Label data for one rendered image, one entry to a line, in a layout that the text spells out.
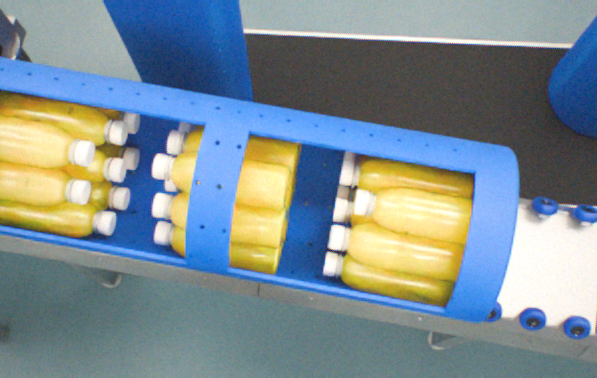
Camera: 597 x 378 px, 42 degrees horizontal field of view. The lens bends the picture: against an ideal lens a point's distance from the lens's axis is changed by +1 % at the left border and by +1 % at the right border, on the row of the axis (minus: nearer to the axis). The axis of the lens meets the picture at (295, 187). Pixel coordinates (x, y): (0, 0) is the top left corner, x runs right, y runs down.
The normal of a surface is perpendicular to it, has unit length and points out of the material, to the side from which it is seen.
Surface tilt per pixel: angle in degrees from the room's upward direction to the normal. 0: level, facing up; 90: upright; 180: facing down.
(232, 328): 0
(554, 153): 0
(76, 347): 0
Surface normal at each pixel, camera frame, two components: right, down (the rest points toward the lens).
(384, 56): 0.00, -0.25
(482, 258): -0.09, 0.24
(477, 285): -0.13, 0.49
